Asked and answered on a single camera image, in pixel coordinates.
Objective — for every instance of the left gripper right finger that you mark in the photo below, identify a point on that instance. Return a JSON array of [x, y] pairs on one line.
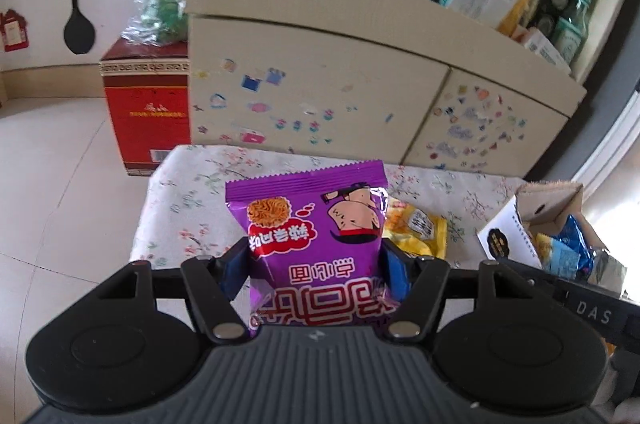
[[418, 284]]

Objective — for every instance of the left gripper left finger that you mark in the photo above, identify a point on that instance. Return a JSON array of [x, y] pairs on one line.
[[211, 285]]

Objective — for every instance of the silver foil snack bag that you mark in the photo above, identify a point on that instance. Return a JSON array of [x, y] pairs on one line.
[[607, 272]]

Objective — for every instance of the purple noodle snack bag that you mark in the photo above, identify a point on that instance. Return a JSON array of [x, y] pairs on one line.
[[314, 239]]

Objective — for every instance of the yellow orange snack bag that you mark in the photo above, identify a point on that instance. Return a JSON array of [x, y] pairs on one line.
[[414, 231]]

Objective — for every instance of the floral white tablecloth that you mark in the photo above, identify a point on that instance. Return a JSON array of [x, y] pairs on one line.
[[185, 215]]

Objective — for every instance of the blue foil snack bag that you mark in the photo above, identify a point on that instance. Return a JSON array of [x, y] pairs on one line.
[[567, 255]]

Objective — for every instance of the brown cardboard box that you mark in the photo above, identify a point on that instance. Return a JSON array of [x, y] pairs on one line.
[[534, 208]]

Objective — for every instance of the red cardboard carton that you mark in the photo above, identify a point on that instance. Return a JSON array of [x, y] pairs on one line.
[[146, 90]]

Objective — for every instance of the beige cabinet with stickers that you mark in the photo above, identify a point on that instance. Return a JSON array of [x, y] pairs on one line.
[[404, 81]]

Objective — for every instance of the flat white medicine box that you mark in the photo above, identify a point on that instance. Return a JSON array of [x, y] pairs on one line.
[[537, 43]]

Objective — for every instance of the teal green carton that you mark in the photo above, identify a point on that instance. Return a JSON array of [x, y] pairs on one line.
[[568, 37]]

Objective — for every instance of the yellow orange box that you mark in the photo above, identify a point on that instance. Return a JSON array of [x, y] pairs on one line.
[[520, 15]]

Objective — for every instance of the red house wall sticker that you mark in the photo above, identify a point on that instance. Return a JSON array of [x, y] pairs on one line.
[[13, 28]]

